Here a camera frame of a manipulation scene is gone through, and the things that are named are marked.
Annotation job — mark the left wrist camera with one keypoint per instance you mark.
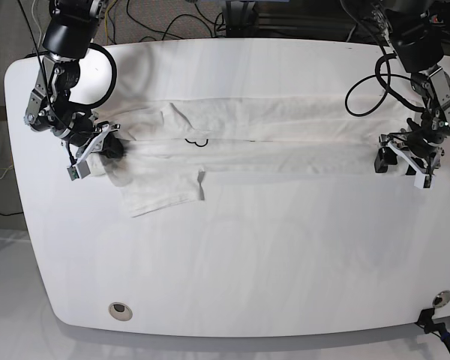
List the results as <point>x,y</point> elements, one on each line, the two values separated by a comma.
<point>423,180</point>

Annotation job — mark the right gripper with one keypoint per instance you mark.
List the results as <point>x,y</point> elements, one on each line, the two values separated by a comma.
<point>77,136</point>

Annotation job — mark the black clamp with cable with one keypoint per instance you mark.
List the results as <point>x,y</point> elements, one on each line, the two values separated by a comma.
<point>426,323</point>

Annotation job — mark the table cable grommet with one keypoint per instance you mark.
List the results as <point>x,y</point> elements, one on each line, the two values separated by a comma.
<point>120,311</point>
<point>441,299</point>

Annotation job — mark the black aluminium frame stand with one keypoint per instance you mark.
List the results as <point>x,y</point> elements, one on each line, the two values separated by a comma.
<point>241,18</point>

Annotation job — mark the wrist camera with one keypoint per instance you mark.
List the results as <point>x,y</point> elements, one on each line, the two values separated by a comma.
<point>423,180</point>
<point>79,170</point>

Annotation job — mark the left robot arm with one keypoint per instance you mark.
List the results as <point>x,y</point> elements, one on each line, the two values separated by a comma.
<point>409,30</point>

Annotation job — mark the white printed T-shirt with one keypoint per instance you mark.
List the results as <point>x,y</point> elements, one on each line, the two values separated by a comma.
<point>170,145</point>

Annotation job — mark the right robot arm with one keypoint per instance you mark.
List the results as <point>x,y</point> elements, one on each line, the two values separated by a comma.
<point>68,37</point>

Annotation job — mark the left table cable grommet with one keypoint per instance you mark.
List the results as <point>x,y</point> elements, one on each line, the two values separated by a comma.
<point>120,311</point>

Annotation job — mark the right table cable grommet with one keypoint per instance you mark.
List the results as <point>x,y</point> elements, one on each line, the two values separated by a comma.
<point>441,299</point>

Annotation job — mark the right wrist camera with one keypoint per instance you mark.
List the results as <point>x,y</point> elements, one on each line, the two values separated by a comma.
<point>79,170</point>

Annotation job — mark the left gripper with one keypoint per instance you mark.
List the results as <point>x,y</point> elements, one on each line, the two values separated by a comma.
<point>420,149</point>

